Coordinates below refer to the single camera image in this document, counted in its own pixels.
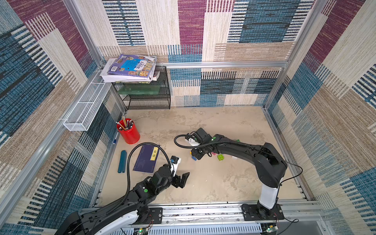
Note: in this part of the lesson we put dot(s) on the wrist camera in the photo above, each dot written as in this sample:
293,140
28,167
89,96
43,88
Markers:
198,136
175,161

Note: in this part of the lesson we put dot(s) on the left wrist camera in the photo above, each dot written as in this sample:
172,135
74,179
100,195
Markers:
175,161

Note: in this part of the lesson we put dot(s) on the white wire mesh basket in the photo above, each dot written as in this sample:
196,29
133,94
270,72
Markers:
84,112

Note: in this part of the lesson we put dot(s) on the black wire shelf rack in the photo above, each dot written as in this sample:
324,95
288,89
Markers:
146,96

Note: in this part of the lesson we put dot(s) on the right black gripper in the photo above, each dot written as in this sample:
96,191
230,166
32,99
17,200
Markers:
198,151

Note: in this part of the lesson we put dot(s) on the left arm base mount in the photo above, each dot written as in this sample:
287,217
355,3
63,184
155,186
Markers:
153,216

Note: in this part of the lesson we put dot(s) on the lime green square lego brick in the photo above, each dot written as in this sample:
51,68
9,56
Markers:
220,157

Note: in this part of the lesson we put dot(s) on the stack of books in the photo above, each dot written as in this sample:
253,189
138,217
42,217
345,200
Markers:
130,68

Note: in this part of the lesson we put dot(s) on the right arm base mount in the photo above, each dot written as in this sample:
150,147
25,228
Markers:
253,212

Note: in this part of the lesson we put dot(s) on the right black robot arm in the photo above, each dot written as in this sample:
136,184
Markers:
270,167

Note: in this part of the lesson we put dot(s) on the red pencil cup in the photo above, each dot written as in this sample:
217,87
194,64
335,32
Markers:
128,130

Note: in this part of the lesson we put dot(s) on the blue pen by wall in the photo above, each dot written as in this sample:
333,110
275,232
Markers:
115,139

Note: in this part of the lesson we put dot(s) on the purple notebook yellow label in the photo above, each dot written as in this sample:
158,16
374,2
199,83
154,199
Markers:
147,159

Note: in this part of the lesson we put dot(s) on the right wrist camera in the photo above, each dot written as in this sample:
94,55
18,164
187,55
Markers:
198,136

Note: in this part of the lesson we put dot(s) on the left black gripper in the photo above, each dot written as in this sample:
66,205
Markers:
184,179

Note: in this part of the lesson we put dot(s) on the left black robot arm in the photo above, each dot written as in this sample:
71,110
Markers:
128,209

